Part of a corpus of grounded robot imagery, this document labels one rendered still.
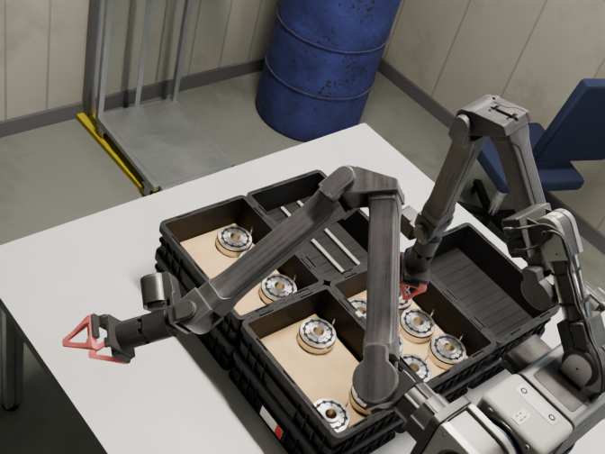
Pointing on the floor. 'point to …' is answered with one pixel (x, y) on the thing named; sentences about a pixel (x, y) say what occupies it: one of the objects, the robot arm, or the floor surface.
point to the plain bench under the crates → (138, 399)
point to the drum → (322, 64)
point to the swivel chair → (550, 150)
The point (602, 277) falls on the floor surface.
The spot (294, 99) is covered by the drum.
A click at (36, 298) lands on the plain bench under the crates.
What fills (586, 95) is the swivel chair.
